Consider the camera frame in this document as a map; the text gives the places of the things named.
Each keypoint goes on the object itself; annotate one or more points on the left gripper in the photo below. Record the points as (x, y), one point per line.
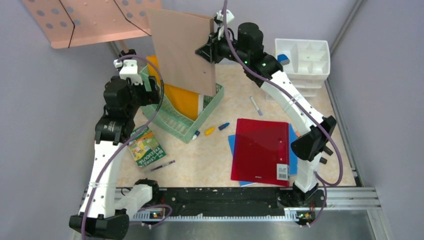
(149, 97)

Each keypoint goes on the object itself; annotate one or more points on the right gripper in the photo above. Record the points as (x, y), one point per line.
(210, 51)

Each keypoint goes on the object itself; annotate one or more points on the green file rack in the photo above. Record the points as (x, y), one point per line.
(178, 124)

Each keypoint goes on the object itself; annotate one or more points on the beige pressure file folder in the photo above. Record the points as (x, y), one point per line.
(176, 37)

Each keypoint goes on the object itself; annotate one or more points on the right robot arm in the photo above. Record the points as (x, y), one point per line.
(267, 72)

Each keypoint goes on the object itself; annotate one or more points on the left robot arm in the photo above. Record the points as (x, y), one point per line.
(100, 215)

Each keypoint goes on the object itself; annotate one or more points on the green children's book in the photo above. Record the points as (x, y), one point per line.
(145, 148)

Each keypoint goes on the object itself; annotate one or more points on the pink lamp stand pole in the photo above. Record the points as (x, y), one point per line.
(123, 45)

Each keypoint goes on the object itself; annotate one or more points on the blue eraser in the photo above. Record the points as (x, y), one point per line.
(283, 59)

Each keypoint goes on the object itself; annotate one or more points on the dark pen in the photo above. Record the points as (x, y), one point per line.
(162, 166)

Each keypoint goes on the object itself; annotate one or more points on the lavender capped marker pen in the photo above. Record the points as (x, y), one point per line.
(256, 106)

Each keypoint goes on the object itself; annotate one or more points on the yellow dropper bottle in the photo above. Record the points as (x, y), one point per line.
(209, 131)

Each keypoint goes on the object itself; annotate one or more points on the clear plastic drawer unit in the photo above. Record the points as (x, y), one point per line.
(309, 63)

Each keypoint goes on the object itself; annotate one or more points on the pink perforated lamp panel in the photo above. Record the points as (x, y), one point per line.
(74, 23)

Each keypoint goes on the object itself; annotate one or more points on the red translucent file folder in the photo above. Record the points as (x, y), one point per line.
(261, 152)

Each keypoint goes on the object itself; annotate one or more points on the blue plastic folder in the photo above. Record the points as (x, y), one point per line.
(293, 160)

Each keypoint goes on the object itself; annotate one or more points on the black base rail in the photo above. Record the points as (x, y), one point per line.
(230, 204)

